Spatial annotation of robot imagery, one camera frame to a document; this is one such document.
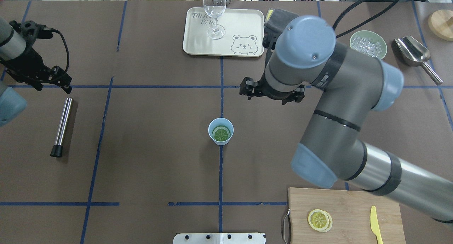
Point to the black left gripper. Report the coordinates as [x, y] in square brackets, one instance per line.
[25, 62]

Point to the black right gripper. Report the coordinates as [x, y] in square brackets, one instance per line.
[250, 88]

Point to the lemon slice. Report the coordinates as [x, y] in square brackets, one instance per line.
[320, 220]
[221, 133]

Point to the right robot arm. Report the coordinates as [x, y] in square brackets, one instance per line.
[352, 85]

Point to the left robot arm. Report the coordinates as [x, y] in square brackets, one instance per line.
[23, 63]

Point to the blue plastic cup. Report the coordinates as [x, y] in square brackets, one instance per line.
[220, 122]

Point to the cream bear tray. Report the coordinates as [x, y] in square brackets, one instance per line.
[244, 33]

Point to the grey folded cloth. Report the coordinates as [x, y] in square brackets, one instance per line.
[275, 23]

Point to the steel muddler black tip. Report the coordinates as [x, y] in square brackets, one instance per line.
[57, 149]

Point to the clear wine glass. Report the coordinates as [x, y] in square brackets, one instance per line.
[214, 9]

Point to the green bowl of ice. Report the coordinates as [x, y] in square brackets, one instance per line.
[369, 43]

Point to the bamboo cutting board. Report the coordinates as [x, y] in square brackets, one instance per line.
[350, 211]

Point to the steel ice scoop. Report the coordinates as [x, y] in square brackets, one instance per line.
[414, 53]

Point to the yellow plastic knife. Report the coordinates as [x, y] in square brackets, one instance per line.
[374, 224]

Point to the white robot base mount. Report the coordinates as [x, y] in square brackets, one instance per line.
[220, 238]

